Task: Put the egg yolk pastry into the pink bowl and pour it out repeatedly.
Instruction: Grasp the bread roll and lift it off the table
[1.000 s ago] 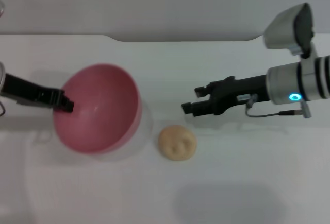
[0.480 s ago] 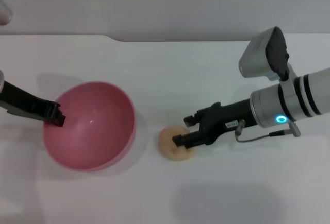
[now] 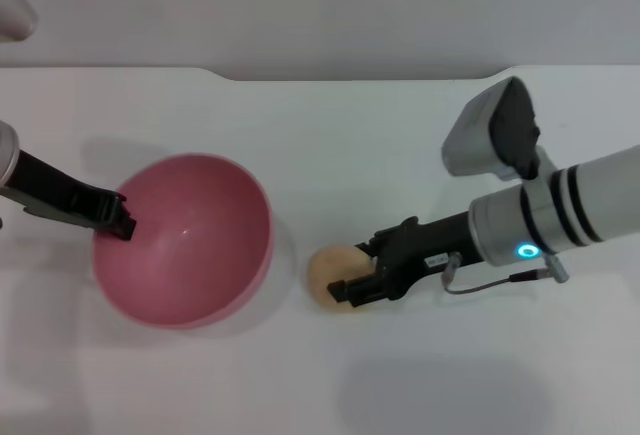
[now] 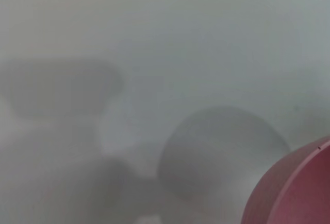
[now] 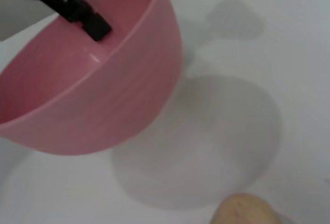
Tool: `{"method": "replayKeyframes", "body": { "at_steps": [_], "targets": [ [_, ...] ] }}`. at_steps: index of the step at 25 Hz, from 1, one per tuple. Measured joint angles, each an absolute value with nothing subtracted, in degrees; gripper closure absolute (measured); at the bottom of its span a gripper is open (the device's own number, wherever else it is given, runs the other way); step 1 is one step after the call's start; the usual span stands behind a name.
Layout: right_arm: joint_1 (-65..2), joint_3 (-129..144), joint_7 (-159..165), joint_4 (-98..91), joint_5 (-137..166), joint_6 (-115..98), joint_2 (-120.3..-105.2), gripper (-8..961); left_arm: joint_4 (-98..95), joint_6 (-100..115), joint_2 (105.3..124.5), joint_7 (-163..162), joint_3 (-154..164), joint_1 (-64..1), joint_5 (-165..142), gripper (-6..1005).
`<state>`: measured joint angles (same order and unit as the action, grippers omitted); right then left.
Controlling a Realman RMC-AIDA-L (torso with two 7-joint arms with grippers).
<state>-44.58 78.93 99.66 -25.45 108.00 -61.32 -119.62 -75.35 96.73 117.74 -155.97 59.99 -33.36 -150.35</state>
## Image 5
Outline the pink plastic bowl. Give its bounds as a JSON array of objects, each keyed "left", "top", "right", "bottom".
[{"left": 0, "top": 0, "right": 184, "bottom": 156}]

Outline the tan egg yolk pastry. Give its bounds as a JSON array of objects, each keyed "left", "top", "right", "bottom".
[{"left": 210, "top": 193, "right": 281, "bottom": 224}]

